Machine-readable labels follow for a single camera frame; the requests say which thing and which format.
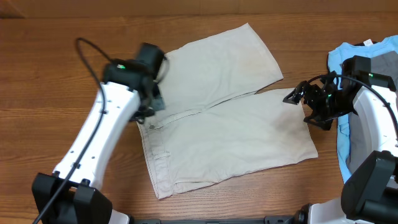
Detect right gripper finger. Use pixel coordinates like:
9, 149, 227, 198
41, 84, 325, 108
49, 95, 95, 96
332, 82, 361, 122
282, 81, 307, 105
303, 115, 333, 131

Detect beige shorts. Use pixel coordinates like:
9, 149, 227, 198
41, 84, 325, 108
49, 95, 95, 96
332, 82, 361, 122
139, 24, 318, 199

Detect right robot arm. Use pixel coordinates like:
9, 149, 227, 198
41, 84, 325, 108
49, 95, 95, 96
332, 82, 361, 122
278, 55, 397, 223

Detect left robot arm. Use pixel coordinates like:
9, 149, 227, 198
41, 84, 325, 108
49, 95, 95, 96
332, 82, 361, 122
32, 38, 167, 224

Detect light blue t-shirt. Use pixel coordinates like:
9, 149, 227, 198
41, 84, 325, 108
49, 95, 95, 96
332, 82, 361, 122
327, 35, 397, 183

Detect grey shorts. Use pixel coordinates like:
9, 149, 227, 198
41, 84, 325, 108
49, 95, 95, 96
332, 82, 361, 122
342, 55, 397, 173

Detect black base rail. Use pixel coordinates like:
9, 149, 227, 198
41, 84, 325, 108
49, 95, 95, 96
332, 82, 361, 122
131, 212, 308, 224

